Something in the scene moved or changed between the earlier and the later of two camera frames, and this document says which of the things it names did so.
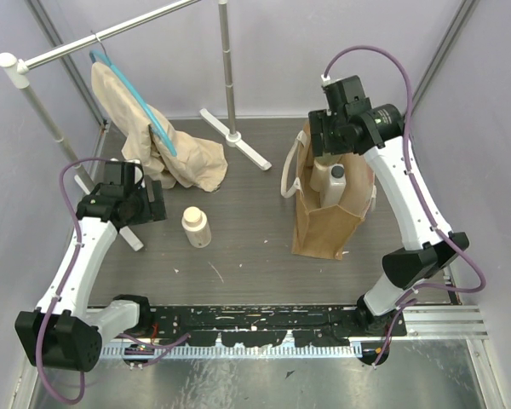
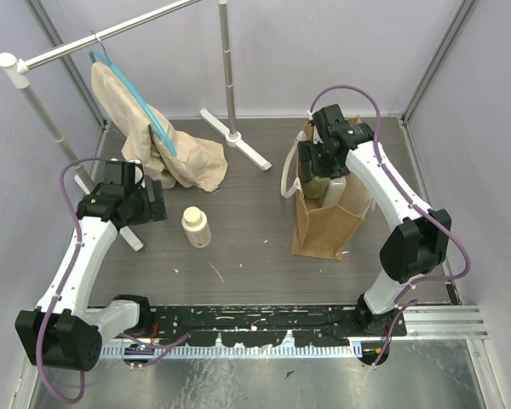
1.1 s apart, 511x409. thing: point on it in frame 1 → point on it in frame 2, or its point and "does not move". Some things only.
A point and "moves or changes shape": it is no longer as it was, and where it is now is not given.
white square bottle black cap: x=334 y=191 does not move
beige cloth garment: x=198 y=164 does not move
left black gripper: x=156 y=200 does not move
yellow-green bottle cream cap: x=328 y=158 moves or changes shape
